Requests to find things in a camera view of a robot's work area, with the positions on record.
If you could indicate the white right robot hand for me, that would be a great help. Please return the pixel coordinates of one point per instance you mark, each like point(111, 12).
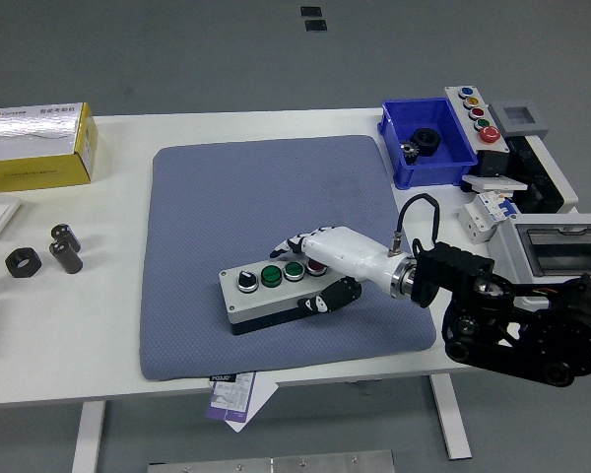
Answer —
point(345, 251)

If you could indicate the grey four-button control box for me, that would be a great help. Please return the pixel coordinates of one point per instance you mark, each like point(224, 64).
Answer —
point(271, 301)

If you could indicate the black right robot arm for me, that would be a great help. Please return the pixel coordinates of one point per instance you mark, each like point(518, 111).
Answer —
point(522, 335)

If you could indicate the white five-button control box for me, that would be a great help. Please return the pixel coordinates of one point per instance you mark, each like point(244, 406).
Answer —
point(465, 111)

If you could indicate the small metal gear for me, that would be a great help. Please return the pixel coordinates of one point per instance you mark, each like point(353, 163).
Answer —
point(410, 150)

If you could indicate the blue-grey padded mat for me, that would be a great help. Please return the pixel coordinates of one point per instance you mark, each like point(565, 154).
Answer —
point(226, 197)

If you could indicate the large black hex nut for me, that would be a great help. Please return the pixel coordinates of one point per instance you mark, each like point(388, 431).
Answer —
point(15, 266)
point(426, 140)

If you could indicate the white circuit breaker blue lever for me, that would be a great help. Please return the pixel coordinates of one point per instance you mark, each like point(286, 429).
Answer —
point(485, 217)

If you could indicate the blue plastic bin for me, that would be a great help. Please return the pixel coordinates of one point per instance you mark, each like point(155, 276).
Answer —
point(450, 128)

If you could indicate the white paper card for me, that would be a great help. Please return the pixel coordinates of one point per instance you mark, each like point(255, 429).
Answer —
point(263, 394)

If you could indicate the white distribution box clear cover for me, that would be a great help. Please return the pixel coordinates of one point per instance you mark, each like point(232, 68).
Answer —
point(517, 241)

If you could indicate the purple white mat tag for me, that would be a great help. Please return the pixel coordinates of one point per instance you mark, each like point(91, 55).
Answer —
point(226, 401)

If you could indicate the white table leg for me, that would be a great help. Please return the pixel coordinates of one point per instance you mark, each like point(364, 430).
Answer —
point(450, 419)
point(87, 438)

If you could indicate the black machine block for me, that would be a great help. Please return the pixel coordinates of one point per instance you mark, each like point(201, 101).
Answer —
point(537, 172)

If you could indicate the grey metal floor plate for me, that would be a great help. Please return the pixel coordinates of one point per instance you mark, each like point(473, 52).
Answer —
point(276, 464)

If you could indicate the black floor outlet cover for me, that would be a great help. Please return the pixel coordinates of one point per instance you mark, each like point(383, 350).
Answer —
point(315, 26)
point(310, 12)

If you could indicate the white device housing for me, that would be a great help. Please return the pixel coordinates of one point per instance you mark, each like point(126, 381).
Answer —
point(566, 189)

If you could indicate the black cylinder capacitor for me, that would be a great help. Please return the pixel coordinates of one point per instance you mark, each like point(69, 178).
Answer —
point(66, 235)
point(66, 258)

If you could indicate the yellow cardboard box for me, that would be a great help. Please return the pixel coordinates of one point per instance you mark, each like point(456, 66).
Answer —
point(29, 167)

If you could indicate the white switch plate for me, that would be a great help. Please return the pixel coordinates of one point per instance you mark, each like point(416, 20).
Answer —
point(497, 183)

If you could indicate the grey square frame box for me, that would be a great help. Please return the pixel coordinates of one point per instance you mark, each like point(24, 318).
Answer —
point(502, 128)

